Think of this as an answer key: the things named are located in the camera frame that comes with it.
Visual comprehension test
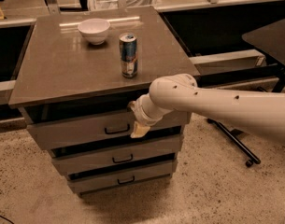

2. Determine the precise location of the black wheeled table base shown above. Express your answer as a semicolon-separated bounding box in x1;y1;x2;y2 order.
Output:
207;119;261;168

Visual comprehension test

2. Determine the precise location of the white bowl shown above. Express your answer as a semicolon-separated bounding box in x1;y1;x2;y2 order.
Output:
78;19;110;45

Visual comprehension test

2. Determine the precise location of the grey top drawer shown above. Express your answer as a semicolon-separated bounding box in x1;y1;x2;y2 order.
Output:
27;97;194;151

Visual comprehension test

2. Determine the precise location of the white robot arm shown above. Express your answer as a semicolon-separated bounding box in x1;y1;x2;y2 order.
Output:
129;75;285;224

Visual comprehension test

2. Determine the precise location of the dark side table top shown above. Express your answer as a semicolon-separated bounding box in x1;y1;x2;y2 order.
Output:
241;17;285;93

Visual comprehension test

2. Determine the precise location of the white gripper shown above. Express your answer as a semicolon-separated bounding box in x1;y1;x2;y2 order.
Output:
127;101;163;138

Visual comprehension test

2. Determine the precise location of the grey drawer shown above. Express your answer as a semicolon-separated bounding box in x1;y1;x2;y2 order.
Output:
52;134;182;175
27;97;194;151
67;160;178;194

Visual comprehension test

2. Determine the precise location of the grey drawer cabinet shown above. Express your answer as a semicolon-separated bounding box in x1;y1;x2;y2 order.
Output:
9;7;197;195

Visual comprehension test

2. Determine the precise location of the grey bottom drawer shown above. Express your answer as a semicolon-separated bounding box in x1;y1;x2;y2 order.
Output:
67;160;178;194

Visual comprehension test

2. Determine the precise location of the grey middle drawer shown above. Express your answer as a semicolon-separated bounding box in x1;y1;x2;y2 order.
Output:
52;134;182;175

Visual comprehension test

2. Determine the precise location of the blue silver drink can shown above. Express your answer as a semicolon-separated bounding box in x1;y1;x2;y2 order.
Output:
119;33;138;78

